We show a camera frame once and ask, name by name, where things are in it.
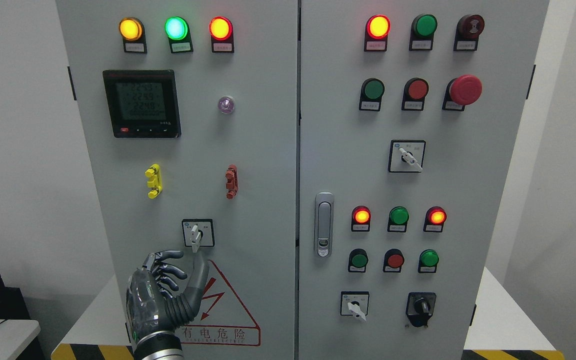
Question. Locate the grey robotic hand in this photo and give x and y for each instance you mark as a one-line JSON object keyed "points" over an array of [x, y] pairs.
{"points": [[162, 297]]}

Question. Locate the white rotary light switch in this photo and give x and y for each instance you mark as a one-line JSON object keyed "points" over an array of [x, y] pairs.
{"points": [[198, 233]]}

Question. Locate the silver black robot forearm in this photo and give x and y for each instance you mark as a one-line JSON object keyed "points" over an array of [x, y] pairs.
{"points": [[162, 345]]}

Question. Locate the red triangle danger sticker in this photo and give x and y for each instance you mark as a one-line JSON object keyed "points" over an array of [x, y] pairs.
{"points": [[223, 319]]}

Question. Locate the yellow terminal clip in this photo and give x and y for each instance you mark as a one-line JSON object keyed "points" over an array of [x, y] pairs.
{"points": [[154, 180]]}

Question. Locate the red terminal clip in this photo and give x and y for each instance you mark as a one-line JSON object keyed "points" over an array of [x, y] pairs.
{"points": [[231, 184]]}

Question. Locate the white side table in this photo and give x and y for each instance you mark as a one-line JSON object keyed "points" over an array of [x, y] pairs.
{"points": [[16, 335]]}

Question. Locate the black digital power meter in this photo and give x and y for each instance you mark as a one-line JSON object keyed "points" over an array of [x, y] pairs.
{"points": [[142, 103]]}

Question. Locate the green push button lower left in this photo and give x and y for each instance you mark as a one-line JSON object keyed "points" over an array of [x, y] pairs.
{"points": [[358, 260]]}

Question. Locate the green push button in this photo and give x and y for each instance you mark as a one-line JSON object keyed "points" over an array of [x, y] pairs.
{"points": [[428, 261], [370, 95], [358, 260]]}

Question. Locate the small clear light bulb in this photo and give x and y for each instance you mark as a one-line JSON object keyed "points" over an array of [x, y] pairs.
{"points": [[226, 105]]}

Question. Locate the red lit lamp lower left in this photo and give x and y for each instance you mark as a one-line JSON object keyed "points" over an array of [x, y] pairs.
{"points": [[360, 219]]}

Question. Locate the red lit lamp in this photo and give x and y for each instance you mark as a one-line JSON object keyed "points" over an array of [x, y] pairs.
{"points": [[360, 219], [434, 220]]}

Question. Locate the grey electrical control cabinet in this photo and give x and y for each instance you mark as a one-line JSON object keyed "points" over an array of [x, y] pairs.
{"points": [[296, 76]]}

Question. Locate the red push button lower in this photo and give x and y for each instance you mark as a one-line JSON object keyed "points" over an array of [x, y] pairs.
{"points": [[393, 261]]}

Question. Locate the red push button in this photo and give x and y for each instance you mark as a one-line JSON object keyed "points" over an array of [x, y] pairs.
{"points": [[414, 93], [393, 261]]}

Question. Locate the green lamp lower middle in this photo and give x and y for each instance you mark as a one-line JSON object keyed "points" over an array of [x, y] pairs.
{"points": [[398, 220]]}

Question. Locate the yellow indicator lamp top left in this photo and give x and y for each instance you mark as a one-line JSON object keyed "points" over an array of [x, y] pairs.
{"points": [[133, 35]]}

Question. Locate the green lit indicator lamp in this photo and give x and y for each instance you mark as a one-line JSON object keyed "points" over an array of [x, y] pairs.
{"points": [[178, 35]]}

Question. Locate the green push button lower right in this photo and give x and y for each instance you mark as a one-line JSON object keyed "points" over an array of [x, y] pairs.
{"points": [[428, 261]]}

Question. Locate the red lit lamp left door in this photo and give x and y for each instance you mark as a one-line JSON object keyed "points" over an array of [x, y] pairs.
{"points": [[222, 35]]}

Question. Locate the red lit lamp door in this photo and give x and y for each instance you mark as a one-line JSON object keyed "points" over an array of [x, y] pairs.
{"points": [[377, 30], [222, 35]]}

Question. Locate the red lit lamp lower right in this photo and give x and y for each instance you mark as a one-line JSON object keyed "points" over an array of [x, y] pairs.
{"points": [[434, 220]]}

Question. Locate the green push button upper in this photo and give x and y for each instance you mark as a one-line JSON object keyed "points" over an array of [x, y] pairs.
{"points": [[370, 95]]}

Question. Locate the red push button upper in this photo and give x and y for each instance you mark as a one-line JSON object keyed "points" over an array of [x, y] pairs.
{"points": [[414, 93]]}

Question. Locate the white platform with hazard stripes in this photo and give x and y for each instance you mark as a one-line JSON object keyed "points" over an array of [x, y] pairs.
{"points": [[501, 330]]}

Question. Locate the red lit lamp right door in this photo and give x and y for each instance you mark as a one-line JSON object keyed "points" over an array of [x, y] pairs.
{"points": [[377, 30]]}

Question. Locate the red emergency stop mushroom button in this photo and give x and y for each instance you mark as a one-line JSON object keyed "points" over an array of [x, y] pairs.
{"points": [[461, 92]]}

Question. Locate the green unlit lamp top right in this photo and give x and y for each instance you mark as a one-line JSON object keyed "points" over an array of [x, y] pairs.
{"points": [[422, 32]]}

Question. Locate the dark red buzzer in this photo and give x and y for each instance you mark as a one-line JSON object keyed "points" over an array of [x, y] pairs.
{"points": [[468, 31]]}

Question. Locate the silver door latch handle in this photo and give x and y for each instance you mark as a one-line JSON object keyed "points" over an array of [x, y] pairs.
{"points": [[323, 223]]}

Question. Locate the white selector switch lower right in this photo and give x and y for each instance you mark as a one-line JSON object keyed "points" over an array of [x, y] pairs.
{"points": [[355, 304]]}

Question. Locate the white selector switch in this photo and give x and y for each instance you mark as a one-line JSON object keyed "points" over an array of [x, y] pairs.
{"points": [[406, 156], [355, 304]]}

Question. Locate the black rotary knob switch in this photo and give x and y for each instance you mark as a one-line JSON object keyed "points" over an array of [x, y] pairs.
{"points": [[420, 308]]}

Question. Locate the white selector switch upper right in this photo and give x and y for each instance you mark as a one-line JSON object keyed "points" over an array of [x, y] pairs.
{"points": [[406, 156]]}

